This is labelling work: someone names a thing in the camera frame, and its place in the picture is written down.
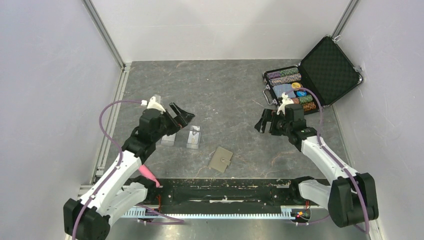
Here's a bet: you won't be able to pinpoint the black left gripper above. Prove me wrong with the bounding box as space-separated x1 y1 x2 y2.
152 102 194 142

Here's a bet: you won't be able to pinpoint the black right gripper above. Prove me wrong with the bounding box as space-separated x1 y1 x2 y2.
255 108 292 136

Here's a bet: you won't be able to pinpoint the clear acrylic card box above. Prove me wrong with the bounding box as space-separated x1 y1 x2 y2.
160 133 176 147
186 125 201 150

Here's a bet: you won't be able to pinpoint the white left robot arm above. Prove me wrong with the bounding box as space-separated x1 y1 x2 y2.
63 99 195 240

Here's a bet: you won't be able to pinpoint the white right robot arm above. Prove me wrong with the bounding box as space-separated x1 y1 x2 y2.
254 103 379 233

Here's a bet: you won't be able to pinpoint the poker chips in case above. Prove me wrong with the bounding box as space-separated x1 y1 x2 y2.
262 66 319 114

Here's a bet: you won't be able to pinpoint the black poker chip case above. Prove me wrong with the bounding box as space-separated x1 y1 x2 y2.
275 35 363 107

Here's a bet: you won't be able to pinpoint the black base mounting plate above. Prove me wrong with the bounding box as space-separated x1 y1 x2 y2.
125 178 323 215

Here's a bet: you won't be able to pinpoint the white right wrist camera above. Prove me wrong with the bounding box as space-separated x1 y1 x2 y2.
277 92 294 115

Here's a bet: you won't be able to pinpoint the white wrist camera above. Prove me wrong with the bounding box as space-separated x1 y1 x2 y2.
277 92 294 115
140 94 166 114

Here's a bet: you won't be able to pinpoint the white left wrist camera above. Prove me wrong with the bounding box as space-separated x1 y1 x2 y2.
140 94 166 114

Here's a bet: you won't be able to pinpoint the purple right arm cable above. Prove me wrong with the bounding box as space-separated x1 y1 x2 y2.
291 87 371 235

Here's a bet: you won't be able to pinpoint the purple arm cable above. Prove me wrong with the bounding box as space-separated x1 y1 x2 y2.
291 87 371 235
71 99 186 240

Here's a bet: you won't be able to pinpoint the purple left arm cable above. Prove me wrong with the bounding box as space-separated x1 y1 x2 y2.
71 99 186 240

